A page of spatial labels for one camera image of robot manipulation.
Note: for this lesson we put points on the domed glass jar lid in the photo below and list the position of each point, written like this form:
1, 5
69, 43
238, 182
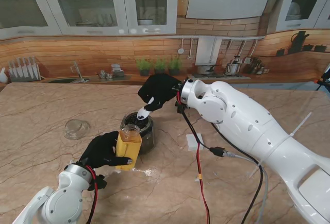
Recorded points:
76, 129

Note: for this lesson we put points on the yellow coffee jar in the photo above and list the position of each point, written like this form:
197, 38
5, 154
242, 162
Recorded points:
127, 149

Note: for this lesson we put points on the black tripod with orange clip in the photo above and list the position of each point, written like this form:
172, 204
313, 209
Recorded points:
325, 78

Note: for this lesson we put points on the printed kitchen backdrop banner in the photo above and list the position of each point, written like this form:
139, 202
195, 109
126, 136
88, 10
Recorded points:
103, 51

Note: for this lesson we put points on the white plastic spoon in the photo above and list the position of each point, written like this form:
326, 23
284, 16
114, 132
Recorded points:
143, 113

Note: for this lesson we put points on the white square jar lid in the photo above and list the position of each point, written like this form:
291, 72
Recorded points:
192, 142

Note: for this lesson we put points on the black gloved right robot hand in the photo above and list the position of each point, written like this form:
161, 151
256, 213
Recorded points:
159, 87

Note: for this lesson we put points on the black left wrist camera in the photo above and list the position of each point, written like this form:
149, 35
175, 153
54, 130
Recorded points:
99, 182

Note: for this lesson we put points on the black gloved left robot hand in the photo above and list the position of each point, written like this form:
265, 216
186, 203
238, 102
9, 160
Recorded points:
100, 152

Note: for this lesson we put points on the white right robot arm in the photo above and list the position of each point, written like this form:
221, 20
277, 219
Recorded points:
257, 131

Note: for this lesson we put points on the glass jar with coffee beans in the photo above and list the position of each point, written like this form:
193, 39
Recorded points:
148, 136

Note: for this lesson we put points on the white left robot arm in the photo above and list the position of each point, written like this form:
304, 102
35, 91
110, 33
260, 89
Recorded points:
59, 198

